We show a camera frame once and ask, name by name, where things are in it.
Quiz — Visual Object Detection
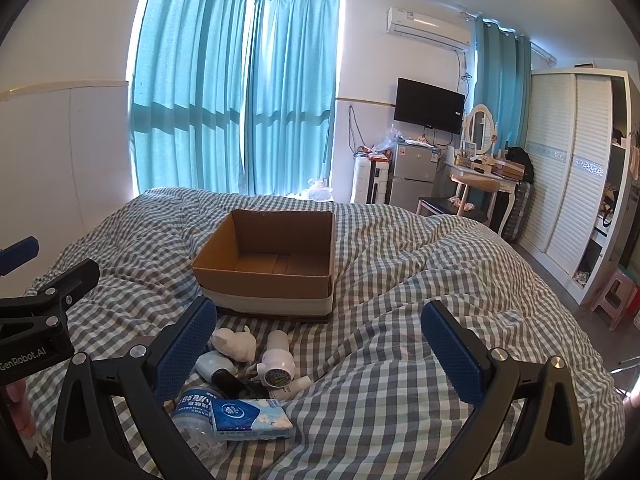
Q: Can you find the white earbuds case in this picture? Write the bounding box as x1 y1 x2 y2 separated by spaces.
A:
194 351 236 382

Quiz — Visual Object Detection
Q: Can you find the white air conditioner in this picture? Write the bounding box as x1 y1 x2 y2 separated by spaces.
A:
386 8 472 51

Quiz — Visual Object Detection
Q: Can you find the black bench stool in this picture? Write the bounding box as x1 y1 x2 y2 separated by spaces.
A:
416 197 488 223

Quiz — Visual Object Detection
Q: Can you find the pink plastic stool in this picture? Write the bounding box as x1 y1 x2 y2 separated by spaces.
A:
590 266 639 332

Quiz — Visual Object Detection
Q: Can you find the left teal curtain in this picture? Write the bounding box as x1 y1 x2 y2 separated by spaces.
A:
130 0 247 193

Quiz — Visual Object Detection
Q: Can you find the open cardboard box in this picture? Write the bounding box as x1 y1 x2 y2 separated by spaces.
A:
192 209 335 320

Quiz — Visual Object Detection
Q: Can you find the teal curtain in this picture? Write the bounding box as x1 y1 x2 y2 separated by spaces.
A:
474 15 533 148
130 0 247 193
244 0 341 196

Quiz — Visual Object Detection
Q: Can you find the white cream tube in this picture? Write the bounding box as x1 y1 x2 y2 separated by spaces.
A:
270 376 314 401

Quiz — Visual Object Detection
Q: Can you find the black pouch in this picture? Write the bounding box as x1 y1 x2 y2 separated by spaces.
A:
210 368 270 400

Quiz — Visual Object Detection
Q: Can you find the middle teal curtain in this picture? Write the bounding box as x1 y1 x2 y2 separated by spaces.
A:
244 0 341 196

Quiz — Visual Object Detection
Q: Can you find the right teal curtain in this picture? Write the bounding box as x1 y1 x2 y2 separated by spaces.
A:
474 15 533 148

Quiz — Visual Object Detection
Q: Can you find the blue tissue pack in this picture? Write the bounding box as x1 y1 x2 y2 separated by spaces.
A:
212 399 294 441

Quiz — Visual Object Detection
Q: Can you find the white suitcase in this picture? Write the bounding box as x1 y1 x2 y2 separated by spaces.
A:
350 154 390 204

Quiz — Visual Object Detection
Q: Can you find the person's left hand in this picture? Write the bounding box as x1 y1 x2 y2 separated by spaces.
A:
1 379 36 438

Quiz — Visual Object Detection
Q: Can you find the white louvered wardrobe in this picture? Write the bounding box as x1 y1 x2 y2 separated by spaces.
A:
520 68 639 304

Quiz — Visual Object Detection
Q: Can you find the clear plastic bag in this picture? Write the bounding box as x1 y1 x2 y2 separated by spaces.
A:
302 179 333 202

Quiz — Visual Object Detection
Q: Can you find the oval vanity mirror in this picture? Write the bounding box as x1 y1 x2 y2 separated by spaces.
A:
461 104 498 155

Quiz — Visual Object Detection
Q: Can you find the black wall television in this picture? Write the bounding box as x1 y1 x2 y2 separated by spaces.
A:
394 78 465 134

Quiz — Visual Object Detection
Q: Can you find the black bag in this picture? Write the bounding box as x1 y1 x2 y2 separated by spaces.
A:
506 146 535 184

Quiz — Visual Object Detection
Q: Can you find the wooden chair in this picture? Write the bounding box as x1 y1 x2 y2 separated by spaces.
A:
449 173 504 220

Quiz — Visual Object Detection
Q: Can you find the white dressing table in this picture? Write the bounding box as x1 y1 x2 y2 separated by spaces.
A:
445 162 518 235

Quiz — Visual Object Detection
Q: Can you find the clear floss pick jar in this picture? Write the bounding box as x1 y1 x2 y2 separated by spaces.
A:
171 387 227 466

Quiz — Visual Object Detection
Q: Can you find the silver mini fridge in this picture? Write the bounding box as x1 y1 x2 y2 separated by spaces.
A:
388 143 439 211

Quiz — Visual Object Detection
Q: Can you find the checkered bed duvet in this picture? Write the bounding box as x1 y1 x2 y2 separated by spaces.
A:
34 188 625 479

